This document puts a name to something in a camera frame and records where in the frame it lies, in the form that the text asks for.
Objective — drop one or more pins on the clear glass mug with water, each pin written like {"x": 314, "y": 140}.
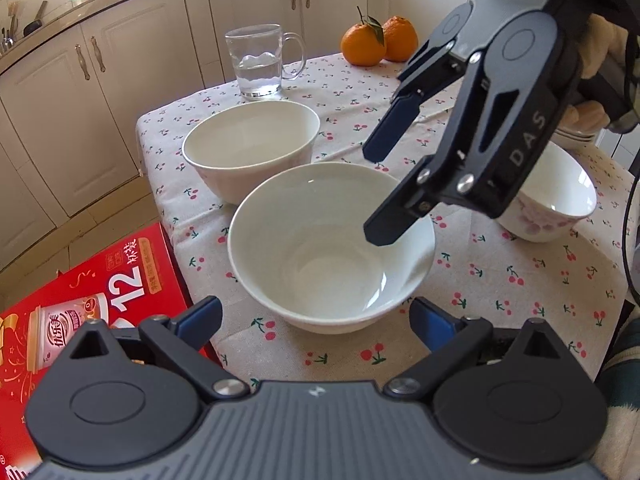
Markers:
{"x": 256, "y": 53}

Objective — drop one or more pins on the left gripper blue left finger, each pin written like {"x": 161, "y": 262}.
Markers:
{"x": 196, "y": 325}

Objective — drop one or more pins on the white kitchen cabinets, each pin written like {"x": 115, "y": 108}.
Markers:
{"x": 72, "y": 93}

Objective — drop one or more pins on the orange with leaf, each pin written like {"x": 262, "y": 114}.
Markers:
{"x": 364, "y": 44}

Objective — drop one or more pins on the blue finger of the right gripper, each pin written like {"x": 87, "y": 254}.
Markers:
{"x": 392, "y": 126}
{"x": 407, "y": 203}

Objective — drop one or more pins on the red cardboard drink box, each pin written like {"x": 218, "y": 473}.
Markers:
{"x": 122, "y": 285}

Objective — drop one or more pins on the orange fruit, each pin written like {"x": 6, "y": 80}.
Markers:
{"x": 401, "y": 39}

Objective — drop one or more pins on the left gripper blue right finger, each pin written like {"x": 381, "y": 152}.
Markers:
{"x": 432, "y": 325}

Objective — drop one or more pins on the white bowl pink flowers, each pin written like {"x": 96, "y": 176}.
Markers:
{"x": 237, "y": 149}
{"x": 556, "y": 195}
{"x": 296, "y": 244}

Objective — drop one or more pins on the hand holding right gripper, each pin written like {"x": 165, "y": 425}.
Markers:
{"x": 600, "y": 39}

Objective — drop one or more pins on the cherry print tablecloth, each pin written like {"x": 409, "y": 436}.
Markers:
{"x": 576, "y": 283}

